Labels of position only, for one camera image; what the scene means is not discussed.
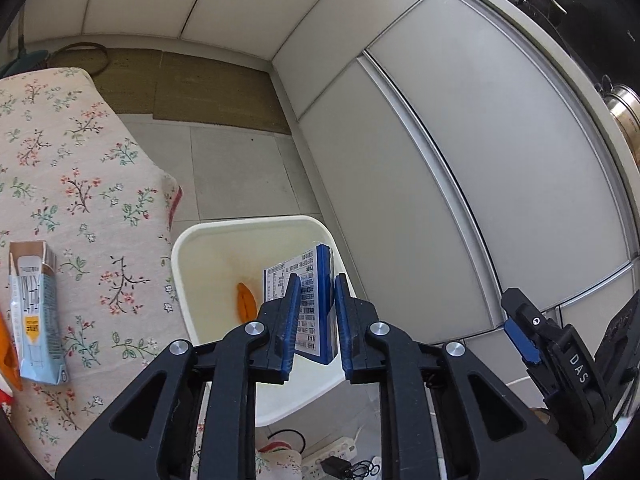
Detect steel cooking pot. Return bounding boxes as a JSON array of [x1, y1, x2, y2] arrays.
[[595, 75, 640, 161]]

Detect black cable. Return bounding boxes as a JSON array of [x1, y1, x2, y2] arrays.
[[260, 427, 307, 453]]

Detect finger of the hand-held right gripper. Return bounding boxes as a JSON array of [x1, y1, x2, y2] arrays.
[[501, 287, 563, 366]]

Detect black plug adapter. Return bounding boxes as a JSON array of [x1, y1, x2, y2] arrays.
[[320, 455, 351, 478]]

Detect white plastic waste bin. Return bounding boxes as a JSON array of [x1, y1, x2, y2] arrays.
[[171, 215, 358, 428]]

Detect white power strip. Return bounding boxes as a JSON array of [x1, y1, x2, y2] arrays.
[[300, 437, 361, 480]]

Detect floral tablecloth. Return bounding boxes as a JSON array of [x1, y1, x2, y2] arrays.
[[0, 66, 211, 478]]

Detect brown rattan hoop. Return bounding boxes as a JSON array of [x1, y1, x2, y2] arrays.
[[52, 41, 110, 76]]

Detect white kitchen cabinets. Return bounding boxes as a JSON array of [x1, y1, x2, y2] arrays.
[[20, 0, 640, 341]]

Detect small orange peel piece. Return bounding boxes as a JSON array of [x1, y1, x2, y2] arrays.
[[236, 282, 261, 323]]

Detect large orange peel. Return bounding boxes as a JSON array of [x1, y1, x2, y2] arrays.
[[0, 310, 24, 392]]

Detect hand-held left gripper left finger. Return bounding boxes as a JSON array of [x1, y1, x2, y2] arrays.
[[55, 274, 303, 480]]

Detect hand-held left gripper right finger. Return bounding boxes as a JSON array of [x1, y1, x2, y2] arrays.
[[334, 274, 586, 480]]

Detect blue and white printed box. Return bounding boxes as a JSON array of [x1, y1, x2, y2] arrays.
[[263, 244, 335, 366]]

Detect brown woven floor mat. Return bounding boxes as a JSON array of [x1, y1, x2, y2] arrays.
[[152, 52, 293, 136], [95, 49, 163, 113]]

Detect light blue milk carton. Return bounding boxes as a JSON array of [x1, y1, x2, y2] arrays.
[[7, 240, 68, 387]]

